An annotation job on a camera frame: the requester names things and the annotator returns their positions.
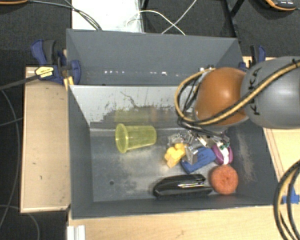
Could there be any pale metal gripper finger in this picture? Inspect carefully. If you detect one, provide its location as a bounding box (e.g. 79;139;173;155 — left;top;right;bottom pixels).
167;132;192;147
185;144;200;166

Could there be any blue sponge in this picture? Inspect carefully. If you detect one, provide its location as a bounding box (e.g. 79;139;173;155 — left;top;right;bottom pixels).
180;146;217;175

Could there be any yellow toy duck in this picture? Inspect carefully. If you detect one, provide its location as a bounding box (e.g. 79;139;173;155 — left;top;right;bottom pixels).
163;143;187;169

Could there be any purple and white object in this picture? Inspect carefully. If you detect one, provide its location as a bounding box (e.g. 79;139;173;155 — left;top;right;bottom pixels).
211;143;234;166

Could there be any black stapler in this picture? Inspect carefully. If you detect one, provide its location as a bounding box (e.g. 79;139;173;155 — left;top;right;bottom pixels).
152;173;214;199

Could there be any orange round scrubber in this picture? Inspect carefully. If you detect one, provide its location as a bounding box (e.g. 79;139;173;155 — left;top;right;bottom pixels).
208;164;239;196

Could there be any clear yellow plastic cup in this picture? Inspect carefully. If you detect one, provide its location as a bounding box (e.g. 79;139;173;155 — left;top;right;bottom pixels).
114;123;158;154

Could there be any grey metal bin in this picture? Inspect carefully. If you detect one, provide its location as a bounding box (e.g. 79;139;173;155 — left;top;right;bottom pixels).
65;28;279;220

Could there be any pale wood board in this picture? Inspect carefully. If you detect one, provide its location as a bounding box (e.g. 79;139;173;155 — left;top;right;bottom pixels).
19;66;72;214

